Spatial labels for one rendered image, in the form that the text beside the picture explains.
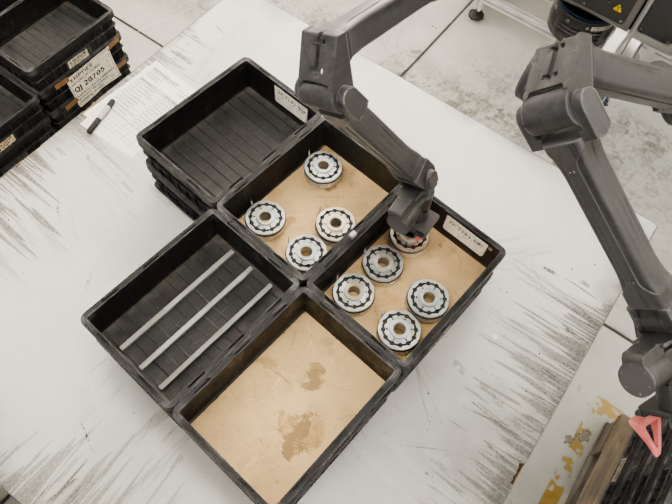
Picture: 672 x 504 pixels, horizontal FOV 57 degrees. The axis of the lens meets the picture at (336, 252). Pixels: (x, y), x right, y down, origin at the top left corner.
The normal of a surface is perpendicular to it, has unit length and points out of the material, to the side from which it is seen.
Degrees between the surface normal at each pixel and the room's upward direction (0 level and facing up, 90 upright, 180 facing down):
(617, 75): 40
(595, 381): 0
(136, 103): 0
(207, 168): 0
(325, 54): 61
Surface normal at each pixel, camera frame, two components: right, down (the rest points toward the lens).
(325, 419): 0.05, -0.47
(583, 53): 0.53, -0.04
